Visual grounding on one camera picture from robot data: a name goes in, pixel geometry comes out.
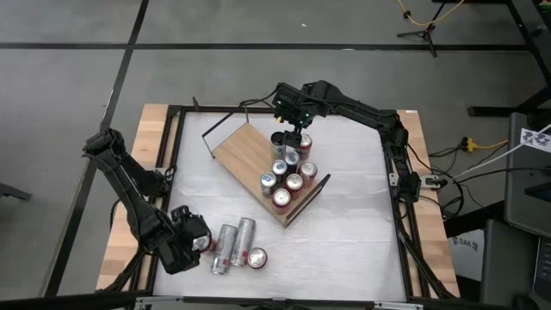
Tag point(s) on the red Fanta soda can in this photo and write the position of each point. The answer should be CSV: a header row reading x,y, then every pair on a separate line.
x,y
308,170
257,258
202,243
280,198
294,183
306,144

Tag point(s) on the black chair base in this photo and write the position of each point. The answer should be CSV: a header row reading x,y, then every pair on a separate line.
x,y
15,192

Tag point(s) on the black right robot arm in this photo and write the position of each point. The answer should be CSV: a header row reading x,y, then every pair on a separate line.
x,y
366,116

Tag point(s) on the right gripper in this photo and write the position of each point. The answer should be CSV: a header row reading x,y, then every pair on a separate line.
x,y
297,105

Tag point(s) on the dark keypad device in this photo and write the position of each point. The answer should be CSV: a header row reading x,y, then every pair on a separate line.
x,y
544,267

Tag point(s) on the white printed marker card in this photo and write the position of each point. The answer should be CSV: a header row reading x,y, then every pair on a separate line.
x,y
536,140

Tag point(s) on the black tripod stand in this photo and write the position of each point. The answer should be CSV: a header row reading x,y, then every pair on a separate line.
x,y
426,33

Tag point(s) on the black flat device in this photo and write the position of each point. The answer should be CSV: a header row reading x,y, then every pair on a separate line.
x,y
540,191

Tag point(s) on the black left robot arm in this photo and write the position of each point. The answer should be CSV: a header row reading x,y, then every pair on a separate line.
x,y
129,194

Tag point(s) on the white table cover sheet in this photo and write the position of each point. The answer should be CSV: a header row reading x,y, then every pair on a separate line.
x,y
301,280

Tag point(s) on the white printed box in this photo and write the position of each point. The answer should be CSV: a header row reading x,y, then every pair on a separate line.
x,y
465,258

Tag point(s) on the black metal table frame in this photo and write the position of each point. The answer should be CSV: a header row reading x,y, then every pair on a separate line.
x,y
215,108

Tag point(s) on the black desk leg frame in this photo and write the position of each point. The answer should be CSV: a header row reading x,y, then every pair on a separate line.
x,y
495,110

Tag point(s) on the grey equipment case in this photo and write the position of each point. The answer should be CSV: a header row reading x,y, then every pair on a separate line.
x,y
525,194

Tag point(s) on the grey bin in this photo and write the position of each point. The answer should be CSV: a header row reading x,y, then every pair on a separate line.
x,y
508,262

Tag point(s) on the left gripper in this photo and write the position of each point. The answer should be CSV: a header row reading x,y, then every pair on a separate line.
x,y
178,247

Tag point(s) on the tall silver Celsius can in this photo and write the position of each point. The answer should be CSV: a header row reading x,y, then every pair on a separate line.
x,y
224,249
277,151
243,241

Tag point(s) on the black front frame rail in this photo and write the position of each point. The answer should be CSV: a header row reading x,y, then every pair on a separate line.
x,y
64,302

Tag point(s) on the yellow power plug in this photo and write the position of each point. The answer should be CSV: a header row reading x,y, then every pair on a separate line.
x,y
470,145

